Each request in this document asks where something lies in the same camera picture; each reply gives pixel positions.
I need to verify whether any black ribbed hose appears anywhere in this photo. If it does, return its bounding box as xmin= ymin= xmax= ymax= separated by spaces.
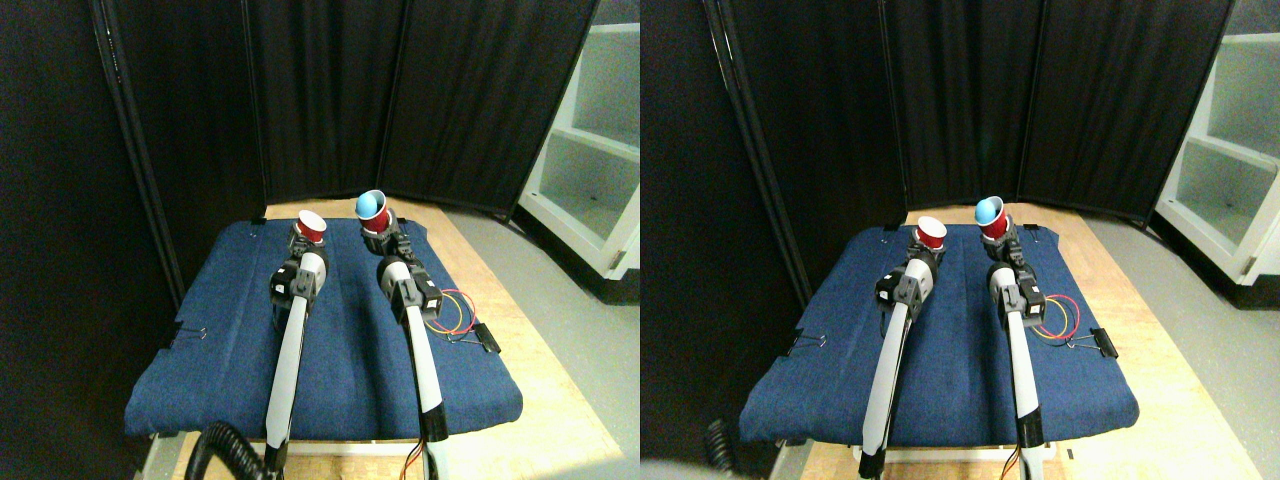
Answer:
xmin=705 ymin=418 xmax=741 ymax=473
xmin=190 ymin=422 xmax=266 ymax=480

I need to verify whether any dark blue cloth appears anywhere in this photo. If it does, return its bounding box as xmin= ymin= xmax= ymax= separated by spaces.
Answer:
xmin=125 ymin=216 xmax=524 ymax=441
xmin=740 ymin=222 xmax=1140 ymax=447

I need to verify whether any red wire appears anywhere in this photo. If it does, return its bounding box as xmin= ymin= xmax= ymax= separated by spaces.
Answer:
xmin=425 ymin=289 xmax=479 ymax=337
xmin=1040 ymin=296 xmax=1082 ymax=342

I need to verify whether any white shelf unit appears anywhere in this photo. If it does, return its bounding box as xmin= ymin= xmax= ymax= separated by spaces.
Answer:
xmin=517 ymin=25 xmax=641 ymax=281
xmin=1153 ymin=35 xmax=1280 ymax=288

